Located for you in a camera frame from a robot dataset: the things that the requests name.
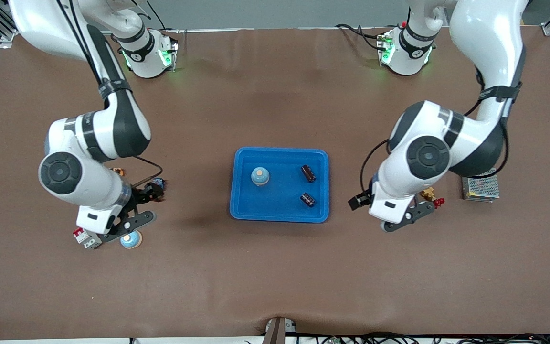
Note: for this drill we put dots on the white red circuit breaker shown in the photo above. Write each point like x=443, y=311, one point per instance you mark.
x=84, y=237

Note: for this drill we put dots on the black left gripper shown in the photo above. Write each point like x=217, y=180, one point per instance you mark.
x=362, y=199

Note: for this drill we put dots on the red blue push button switch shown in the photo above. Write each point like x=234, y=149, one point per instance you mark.
x=158, y=181

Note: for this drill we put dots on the blue plastic tray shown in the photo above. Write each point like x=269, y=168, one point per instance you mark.
x=280, y=205

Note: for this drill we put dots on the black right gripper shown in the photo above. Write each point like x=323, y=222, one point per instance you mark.
x=145, y=193

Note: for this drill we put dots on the orange red emergency stop switch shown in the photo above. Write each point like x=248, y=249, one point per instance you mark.
x=118, y=171

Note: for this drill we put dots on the brown table mat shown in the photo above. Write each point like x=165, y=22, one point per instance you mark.
x=275, y=267

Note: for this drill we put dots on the metal mesh power supply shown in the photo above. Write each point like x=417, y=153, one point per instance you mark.
x=482, y=188

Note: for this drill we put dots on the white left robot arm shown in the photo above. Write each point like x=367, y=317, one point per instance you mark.
x=470, y=138

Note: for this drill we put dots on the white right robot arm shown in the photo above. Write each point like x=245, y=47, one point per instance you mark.
x=69, y=172

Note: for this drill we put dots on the blue desk bell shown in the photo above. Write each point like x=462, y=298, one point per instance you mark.
x=260, y=177
x=132, y=241

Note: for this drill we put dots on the grey camera pole mount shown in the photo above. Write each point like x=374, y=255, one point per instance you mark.
x=277, y=330

